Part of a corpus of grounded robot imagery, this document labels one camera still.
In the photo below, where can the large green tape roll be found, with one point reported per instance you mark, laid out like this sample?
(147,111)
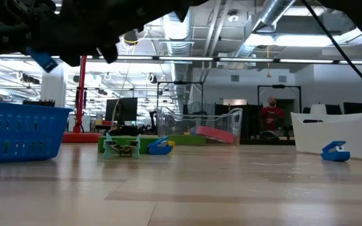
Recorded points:
(144,146)

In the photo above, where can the red desk lamp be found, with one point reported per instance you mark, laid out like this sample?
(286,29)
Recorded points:
(81,94)

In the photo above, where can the person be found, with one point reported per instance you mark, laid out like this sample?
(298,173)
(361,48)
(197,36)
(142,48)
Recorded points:
(272,114)

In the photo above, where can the silver slanted ventilation duct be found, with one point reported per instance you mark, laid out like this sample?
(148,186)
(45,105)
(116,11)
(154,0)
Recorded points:
(275,11)

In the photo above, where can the clear plastic bin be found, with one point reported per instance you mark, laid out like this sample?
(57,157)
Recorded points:
(168,122)

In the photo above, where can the white rounded seat back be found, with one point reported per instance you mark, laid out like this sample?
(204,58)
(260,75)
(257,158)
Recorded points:
(318,110)

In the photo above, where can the black computer monitor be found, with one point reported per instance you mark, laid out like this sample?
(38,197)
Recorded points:
(124,110)

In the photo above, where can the black ridged box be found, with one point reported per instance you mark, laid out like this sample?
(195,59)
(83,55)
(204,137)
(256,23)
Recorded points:
(39,103)

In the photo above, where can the black ceiling-mounted device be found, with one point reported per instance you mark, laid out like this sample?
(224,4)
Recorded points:
(132,38)

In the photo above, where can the silver corrugated ventilation duct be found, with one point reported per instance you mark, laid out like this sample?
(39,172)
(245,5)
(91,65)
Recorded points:
(176,34)

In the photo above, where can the dark desk monitor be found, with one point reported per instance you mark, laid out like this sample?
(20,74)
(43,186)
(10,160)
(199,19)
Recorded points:
(354,108)
(334,110)

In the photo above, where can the white plastic bin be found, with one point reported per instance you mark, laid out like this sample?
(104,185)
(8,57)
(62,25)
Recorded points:
(341,132)

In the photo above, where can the blue mini stapler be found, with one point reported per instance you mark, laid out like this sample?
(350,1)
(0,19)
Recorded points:
(159,150)
(336,156)
(44,60)

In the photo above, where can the blue plastic basket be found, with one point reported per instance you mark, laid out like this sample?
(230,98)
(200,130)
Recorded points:
(17,132)

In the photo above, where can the black metal gantry frame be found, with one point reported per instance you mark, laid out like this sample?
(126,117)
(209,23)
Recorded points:
(180,83)
(279,86)

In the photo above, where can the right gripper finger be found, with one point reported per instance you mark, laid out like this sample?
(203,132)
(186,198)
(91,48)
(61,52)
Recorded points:
(83,37)

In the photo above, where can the white building column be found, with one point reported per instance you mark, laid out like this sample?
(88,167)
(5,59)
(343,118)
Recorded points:
(52,91)

